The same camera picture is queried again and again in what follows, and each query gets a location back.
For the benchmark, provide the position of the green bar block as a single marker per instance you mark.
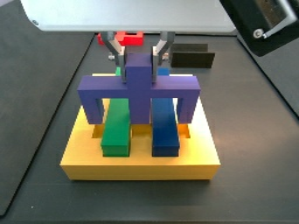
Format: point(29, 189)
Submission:
point(115, 140)

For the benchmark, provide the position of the blue bar block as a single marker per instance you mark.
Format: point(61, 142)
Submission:
point(166, 143)

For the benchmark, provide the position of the purple three-legged block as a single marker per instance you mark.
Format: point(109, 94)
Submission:
point(140, 90)

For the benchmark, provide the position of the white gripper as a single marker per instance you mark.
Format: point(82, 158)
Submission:
point(109, 16)

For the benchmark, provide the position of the black angle fixture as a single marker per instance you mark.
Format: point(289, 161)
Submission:
point(192, 56)

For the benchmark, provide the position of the red three-legged block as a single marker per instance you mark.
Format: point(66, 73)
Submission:
point(130, 38)

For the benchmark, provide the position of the yellow slotted board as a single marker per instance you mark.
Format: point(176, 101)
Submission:
point(85, 163)

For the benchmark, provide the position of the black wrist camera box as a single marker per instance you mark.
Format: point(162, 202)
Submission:
point(268, 23)

